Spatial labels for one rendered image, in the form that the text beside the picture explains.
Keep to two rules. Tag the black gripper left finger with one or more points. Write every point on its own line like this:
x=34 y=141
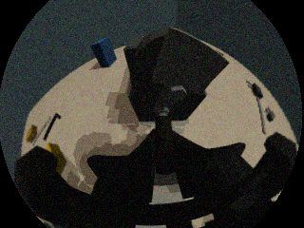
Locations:
x=138 y=165

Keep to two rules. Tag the small brown rectangular block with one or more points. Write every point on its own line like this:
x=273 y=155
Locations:
x=31 y=133

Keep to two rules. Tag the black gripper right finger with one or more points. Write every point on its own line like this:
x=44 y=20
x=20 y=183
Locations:
x=192 y=161

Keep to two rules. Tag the blue cube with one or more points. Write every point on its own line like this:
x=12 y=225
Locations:
x=103 y=51

